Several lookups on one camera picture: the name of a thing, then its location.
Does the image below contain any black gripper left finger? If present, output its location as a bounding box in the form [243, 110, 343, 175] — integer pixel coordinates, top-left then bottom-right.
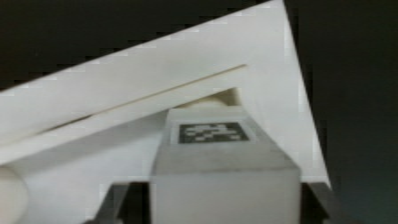
[82, 182, 151, 224]

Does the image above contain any white table leg four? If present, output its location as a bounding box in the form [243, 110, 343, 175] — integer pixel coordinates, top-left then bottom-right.
[149, 97, 300, 224]

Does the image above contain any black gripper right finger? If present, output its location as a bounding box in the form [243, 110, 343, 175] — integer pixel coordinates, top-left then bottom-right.
[300, 182, 362, 224]

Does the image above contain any white square tabletop tray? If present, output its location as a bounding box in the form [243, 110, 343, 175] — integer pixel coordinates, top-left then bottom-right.
[11, 109, 311, 224]

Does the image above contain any white right obstacle wall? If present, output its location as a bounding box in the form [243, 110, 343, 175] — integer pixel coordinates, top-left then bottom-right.
[0, 0, 329, 182]

